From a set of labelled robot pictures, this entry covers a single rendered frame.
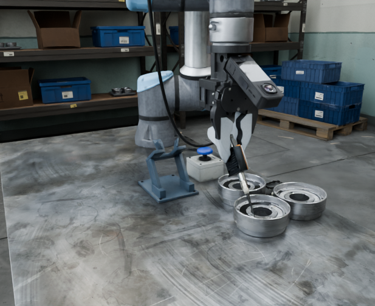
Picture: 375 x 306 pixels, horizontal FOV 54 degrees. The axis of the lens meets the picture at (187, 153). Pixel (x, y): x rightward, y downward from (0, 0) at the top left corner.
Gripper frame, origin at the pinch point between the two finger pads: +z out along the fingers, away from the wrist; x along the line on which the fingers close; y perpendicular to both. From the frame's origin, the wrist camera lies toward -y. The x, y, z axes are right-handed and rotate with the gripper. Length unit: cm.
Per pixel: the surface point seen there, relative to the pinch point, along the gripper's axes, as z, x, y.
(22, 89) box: 32, 10, 351
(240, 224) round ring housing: 11.3, 2.0, -5.6
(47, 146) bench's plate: 13, 25, 70
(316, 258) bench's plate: 13.1, -4.2, -17.9
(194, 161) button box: 8.7, -3.9, 22.4
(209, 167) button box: 9.7, -6.4, 18.9
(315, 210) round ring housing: 10.8, -13.2, -8.9
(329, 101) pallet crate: 54, -293, 232
